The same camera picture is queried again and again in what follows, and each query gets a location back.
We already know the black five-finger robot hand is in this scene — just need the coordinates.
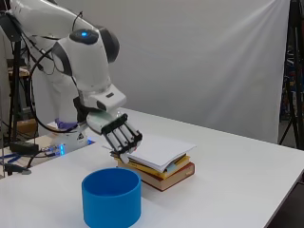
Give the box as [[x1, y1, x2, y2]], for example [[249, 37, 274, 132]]
[[85, 108, 143, 164]]

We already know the purple glove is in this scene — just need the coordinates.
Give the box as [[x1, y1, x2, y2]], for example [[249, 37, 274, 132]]
[[54, 117, 79, 131]]

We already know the white book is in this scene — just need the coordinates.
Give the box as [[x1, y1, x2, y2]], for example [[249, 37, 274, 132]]
[[126, 134, 198, 174]]

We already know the small brown cardboard box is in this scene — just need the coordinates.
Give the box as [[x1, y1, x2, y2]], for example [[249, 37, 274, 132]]
[[17, 118, 38, 136]]

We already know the yellow book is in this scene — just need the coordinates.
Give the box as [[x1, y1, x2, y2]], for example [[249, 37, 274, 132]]
[[114, 154, 192, 181]]

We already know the blue round tub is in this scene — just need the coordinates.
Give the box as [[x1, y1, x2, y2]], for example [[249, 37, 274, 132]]
[[81, 167, 143, 228]]

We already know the black electronics box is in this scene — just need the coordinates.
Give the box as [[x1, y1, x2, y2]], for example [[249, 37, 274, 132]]
[[9, 141, 41, 156]]

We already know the teal thin book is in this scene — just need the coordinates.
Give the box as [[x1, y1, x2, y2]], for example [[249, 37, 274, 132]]
[[164, 157, 188, 174]]

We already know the black stand pole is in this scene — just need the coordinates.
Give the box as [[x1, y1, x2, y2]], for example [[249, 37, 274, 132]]
[[0, 12, 24, 147]]

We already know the red-brown book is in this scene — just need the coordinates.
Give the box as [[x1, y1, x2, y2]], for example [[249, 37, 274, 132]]
[[139, 161, 197, 192]]

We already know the black clamp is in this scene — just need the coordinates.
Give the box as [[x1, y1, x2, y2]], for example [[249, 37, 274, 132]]
[[3, 162, 32, 177]]

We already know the white hanging sheet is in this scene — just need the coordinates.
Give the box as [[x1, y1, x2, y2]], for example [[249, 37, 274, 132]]
[[53, 0, 291, 145]]

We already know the black tripod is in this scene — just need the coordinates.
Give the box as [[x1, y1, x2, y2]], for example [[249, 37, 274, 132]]
[[278, 0, 304, 150]]

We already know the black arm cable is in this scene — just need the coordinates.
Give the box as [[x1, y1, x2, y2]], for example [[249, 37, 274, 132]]
[[27, 10, 85, 134]]

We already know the blue-handled tool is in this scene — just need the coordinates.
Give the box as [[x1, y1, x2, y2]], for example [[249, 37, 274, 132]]
[[0, 153, 21, 164]]

